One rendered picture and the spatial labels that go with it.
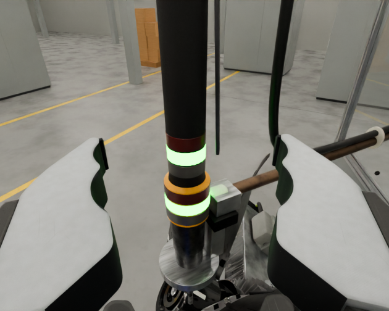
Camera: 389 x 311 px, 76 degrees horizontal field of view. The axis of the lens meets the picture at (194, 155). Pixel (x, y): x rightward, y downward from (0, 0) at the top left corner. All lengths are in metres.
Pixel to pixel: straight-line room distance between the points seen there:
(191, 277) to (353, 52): 5.46
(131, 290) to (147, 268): 0.19
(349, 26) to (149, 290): 5.10
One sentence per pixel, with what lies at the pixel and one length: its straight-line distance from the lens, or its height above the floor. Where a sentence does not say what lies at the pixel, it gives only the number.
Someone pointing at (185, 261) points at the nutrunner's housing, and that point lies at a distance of 0.29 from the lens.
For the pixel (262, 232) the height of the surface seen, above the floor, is 1.16.
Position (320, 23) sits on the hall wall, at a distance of 12.32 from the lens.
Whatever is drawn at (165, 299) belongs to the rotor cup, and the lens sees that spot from 0.59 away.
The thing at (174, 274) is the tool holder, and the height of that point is 1.46.
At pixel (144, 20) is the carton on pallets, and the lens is 8.51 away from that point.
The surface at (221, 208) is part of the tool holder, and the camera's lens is 0.26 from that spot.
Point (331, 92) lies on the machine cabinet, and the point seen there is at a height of 0.18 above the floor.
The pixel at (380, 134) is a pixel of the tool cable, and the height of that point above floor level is 1.56.
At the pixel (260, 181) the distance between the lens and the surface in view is 0.29.
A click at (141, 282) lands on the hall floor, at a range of 2.05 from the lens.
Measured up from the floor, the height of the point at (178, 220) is 1.54.
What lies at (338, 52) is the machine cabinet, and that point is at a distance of 5.63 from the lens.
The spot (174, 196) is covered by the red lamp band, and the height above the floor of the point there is 1.57.
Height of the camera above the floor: 1.72
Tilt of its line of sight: 31 degrees down
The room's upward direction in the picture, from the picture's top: straight up
